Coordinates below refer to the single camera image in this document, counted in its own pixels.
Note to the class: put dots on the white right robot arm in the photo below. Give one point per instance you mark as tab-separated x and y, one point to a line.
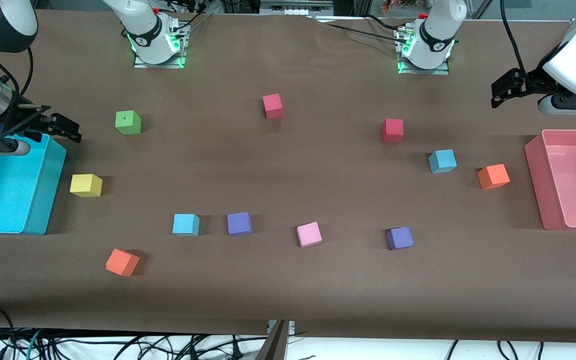
148	30

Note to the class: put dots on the purple foam block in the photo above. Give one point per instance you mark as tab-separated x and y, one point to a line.
400	238
239	224

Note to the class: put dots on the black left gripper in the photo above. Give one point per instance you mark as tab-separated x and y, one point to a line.
532	81

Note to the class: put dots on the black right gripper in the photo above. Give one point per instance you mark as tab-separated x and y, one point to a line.
24	121

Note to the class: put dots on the light blue foam block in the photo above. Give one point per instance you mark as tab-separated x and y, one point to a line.
442	161
186	225

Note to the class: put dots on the brown table cover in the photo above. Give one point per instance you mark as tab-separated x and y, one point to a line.
288	285

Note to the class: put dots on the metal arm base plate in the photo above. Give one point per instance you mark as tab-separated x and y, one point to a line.
160	64
425	71

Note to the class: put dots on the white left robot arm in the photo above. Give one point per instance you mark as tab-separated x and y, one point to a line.
435	35

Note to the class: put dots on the green foam block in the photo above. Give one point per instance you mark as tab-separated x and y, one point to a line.
128	123

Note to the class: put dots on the red foam block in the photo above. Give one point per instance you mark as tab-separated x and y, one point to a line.
273	106
392	131

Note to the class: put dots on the pink foam block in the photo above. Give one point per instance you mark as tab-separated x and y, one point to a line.
309	234

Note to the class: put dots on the grey metal frame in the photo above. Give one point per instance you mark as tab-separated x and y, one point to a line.
295	6

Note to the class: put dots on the cyan plastic bin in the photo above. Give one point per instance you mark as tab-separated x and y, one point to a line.
3	195

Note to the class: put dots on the orange foam block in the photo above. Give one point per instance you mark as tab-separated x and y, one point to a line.
122	262
493	177

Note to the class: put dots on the pink plastic bin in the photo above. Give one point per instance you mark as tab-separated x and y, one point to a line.
575	180

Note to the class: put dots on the yellow foam block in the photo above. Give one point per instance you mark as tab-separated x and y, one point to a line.
86	185

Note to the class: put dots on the metal table bracket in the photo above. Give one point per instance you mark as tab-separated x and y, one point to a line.
279	340

